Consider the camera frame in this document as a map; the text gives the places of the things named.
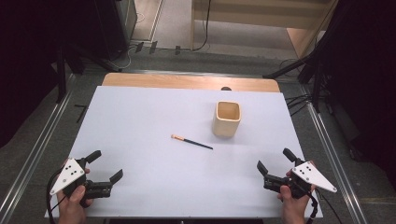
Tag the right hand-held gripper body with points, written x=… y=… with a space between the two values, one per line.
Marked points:
x=311 y=177

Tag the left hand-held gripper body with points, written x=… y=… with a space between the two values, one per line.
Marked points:
x=69 y=174

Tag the beige square cup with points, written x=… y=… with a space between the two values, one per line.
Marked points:
x=226 y=119

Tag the black brush with orange tip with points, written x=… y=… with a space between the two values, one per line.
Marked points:
x=194 y=142

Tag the person's left hand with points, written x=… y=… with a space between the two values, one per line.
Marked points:
x=72 y=203

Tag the person's right hand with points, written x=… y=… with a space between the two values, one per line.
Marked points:
x=292 y=208

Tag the black hex key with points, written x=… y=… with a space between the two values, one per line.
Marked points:
x=82 y=112

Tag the white table mat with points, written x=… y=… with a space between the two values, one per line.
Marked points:
x=162 y=174

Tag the black metal stand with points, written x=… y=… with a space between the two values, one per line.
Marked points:
x=314 y=68
x=63 y=74

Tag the wooden table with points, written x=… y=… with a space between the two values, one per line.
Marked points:
x=186 y=82

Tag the black cabinet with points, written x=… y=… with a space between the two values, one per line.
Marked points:
x=113 y=28

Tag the light wooden furniture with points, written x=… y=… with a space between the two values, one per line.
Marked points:
x=264 y=15

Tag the metal floor rail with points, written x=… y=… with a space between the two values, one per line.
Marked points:
x=37 y=149
x=336 y=161

